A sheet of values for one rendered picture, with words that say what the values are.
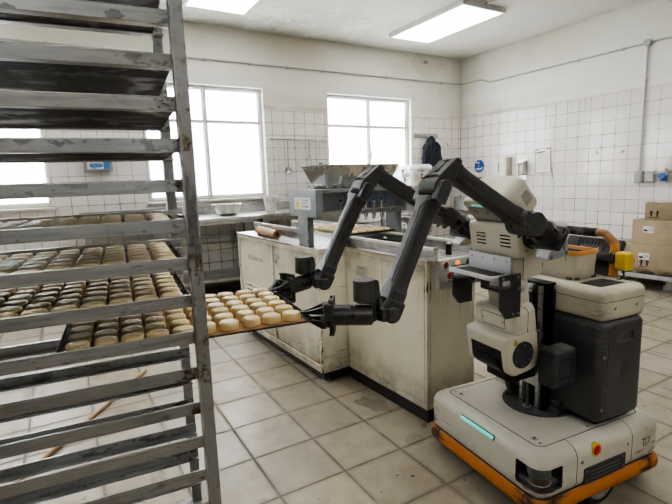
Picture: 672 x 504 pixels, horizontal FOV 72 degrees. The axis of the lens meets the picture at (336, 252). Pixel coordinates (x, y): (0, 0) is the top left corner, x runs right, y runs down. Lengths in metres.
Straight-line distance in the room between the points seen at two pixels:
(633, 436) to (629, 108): 4.60
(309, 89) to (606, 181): 3.76
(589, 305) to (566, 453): 0.53
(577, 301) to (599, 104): 4.67
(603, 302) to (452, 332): 0.80
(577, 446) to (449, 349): 0.77
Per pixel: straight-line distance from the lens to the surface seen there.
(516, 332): 1.85
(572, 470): 1.98
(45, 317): 1.16
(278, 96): 6.07
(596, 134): 6.43
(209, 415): 1.22
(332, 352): 2.85
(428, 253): 2.22
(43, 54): 1.15
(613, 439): 2.11
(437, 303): 2.31
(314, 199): 2.64
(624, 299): 2.00
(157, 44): 1.59
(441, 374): 2.45
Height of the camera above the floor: 1.23
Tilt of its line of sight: 9 degrees down
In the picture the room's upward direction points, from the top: 2 degrees counter-clockwise
